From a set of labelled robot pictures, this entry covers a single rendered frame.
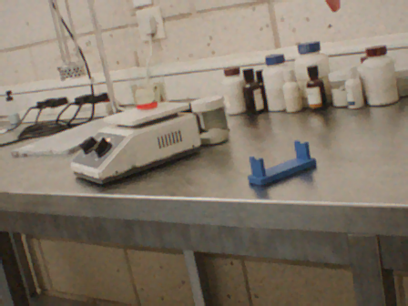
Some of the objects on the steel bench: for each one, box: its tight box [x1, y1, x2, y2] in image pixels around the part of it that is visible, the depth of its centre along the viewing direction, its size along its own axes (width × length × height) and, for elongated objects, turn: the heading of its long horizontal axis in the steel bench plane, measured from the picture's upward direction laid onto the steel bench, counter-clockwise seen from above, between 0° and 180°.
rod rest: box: [248, 140, 317, 186], centre depth 88 cm, size 10×3×4 cm, turn 160°
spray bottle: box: [5, 90, 20, 125], centre depth 199 cm, size 4×4×11 cm
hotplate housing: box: [70, 112, 201, 184], centre depth 111 cm, size 22×13×8 cm, turn 163°
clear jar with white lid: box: [191, 96, 230, 146], centre depth 116 cm, size 6×6×8 cm
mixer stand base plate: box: [11, 118, 115, 156], centre depth 150 cm, size 30×20×1 cm, turn 3°
